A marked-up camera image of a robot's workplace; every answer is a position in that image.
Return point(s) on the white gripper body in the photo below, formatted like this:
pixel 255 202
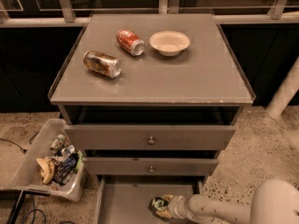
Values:
pixel 177 206

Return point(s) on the crushed green can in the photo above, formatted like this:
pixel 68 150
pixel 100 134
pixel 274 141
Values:
pixel 158 204

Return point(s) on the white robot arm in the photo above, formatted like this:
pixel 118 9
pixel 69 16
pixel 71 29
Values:
pixel 274 202

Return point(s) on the grey bottom drawer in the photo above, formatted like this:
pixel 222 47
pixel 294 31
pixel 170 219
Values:
pixel 125 199

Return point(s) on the grey drawer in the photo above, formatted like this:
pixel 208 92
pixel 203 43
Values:
pixel 149 166
pixel 150 137
pixel 125 199

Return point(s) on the grey middle drawer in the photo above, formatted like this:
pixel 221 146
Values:
pixel 149 166

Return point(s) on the grey top drawer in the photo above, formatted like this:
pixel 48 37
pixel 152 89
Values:
pixel 150 137

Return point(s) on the grey drawer cabinet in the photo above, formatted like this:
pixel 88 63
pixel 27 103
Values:
pixel 202 85

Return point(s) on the small can in bin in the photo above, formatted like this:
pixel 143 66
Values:
pixel 57 143

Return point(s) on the brown soda can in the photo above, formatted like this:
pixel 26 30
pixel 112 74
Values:
pixel 102 63

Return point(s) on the red soda can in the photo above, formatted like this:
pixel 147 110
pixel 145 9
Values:
pixel 130 42

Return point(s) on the dark blue snack bag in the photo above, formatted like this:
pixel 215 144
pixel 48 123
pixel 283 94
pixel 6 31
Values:
pixel 64 168

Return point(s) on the clear plastic bin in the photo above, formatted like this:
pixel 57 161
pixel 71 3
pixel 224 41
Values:
pixel 27 176

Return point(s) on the tan crumpled object in bin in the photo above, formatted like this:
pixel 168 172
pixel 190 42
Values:
pixel 47 169

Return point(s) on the white paper bowl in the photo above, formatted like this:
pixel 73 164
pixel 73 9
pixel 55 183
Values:
pixel 169 43

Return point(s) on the white pole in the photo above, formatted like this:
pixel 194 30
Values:
pixel 288 88

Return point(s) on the metal window railing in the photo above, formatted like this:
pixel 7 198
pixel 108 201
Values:
pixel 51 13

